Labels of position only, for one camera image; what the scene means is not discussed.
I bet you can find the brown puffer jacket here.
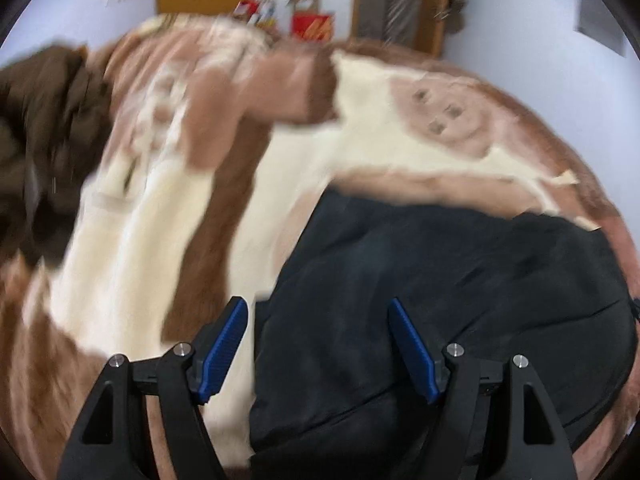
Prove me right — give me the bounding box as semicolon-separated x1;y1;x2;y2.
0;45;115;271

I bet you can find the pile of colourful packages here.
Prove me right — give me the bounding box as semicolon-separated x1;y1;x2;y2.
232;0;279;32

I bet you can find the brown cream printed blanket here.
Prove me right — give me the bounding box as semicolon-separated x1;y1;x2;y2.
0;15;637;480

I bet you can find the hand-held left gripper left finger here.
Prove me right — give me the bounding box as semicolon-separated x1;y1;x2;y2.
57;296;249;480

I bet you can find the red gift box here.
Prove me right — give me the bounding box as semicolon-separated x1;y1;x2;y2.
291;12;334;41

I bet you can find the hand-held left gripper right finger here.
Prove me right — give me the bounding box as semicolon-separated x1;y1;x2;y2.
387;297;579;480

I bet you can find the black hooded puffer jacket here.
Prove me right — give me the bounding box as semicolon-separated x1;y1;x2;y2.
247;187;640;468

